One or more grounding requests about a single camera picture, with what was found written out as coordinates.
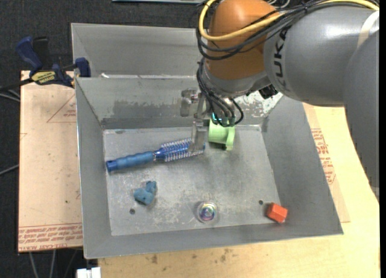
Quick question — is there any brown cardboard board red print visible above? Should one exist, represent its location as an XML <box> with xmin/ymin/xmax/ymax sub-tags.
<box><xmin>17</xmin><ymin>70</ymin><xmax>351</xmax><ymax>254</ymax></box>

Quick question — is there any light green plastic block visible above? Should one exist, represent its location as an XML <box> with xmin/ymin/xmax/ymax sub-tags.
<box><xmin>207</xmin><ymin>119</ymin><xmax>236</xmax><ymax>152</ymax></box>

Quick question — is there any blue hairbrush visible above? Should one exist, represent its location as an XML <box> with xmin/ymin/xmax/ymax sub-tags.
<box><xmin>105</xmin><ymin>137</ymin><xmax>206</xmax><ymax>174</ymax></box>

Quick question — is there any blue sponge piece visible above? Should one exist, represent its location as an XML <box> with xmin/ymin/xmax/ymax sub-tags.
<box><xmin>133</xmin><ymin>180</ymin><xmax>158</xmax><ymax>207</ymax></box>

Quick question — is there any clear glass ball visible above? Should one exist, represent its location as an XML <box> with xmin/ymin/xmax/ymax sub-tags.
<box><xmin>196</xmin><ymin>200</ymin><xmax>218</xmax><ymax>224</ymax></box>

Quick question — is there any grey metal bin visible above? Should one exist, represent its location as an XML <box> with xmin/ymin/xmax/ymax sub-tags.
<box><xmin>71</xmin><ymin>22</ymin><xmax>344</xmax><ymax>260</ymax></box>

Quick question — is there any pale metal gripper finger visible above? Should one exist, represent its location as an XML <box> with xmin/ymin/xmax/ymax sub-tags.
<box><xmin>191</xmin><ymin>121</ymin><xmax>201</xmax><ymax>153</ymax></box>
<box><xmin>197</xmin><ymin>128</ymin><xmax>209</xmax><ymax>154</ymax></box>

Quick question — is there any orange-red block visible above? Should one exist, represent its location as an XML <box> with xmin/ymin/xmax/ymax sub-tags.
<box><xmin>264</xmin><ymin>202</ymin><xmax>289</xmax><ymax>224</ymax></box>

